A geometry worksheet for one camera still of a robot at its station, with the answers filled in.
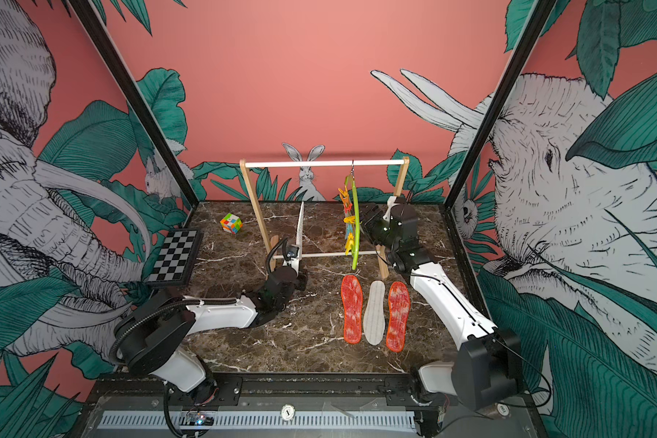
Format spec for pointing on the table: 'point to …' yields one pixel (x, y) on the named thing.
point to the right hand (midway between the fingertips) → (352, 208)
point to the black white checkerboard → (176, 259)
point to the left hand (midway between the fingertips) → (304, 258)
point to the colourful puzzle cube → (232, 224)
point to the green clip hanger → (351, 220)
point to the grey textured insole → (374, 321)
